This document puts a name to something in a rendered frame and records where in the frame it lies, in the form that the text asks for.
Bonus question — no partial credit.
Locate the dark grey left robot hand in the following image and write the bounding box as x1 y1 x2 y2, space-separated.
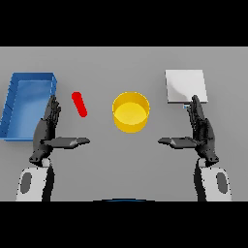
28 94 91 168

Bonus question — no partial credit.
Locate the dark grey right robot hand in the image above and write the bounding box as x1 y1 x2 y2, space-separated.
157 94 220 168

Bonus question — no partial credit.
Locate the red beaker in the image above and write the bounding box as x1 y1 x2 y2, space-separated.
71 91 89 118

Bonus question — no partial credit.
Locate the pale square measuring scale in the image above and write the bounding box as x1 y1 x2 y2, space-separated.
165 69 208 105

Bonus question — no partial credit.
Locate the yellow bowl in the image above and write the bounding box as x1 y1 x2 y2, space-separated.
111 91 151 134

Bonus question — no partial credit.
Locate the blue tray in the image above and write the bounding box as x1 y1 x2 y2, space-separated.
0 72 59 142

